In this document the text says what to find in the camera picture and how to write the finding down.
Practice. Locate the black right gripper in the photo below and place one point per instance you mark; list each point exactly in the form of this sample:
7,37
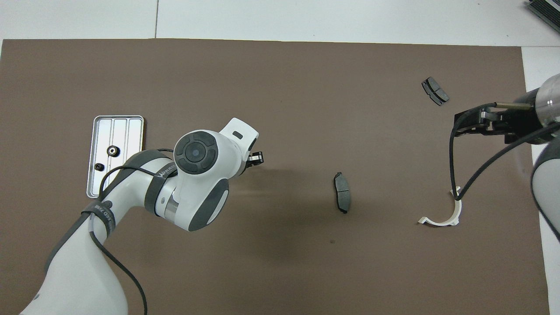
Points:
520,124

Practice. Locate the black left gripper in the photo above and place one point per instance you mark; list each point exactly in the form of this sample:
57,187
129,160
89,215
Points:
256,159

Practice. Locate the large black bearing gear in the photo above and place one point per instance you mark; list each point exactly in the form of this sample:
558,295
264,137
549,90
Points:
113,151

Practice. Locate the small black bearing gear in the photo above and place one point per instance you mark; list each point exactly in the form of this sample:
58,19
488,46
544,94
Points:
99,166

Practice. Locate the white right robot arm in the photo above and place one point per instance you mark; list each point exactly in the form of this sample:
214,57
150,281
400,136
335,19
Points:
550,98

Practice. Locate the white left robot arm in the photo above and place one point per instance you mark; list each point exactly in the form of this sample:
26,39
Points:
197,183

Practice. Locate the silver metal tray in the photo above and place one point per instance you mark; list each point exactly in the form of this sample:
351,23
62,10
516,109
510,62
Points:
116,131

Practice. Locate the brown table mat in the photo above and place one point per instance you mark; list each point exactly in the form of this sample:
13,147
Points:
284,109

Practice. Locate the wide grey brake pad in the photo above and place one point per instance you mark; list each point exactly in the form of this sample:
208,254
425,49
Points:
435,91

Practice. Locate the narrow dark brake pad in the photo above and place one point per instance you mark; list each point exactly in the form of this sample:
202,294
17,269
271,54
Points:
342,192

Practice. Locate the grey ribbed device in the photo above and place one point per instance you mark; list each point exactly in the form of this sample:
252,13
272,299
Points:
547,11

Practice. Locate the white curved plastic bracket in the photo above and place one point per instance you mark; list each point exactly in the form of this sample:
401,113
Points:
455,214

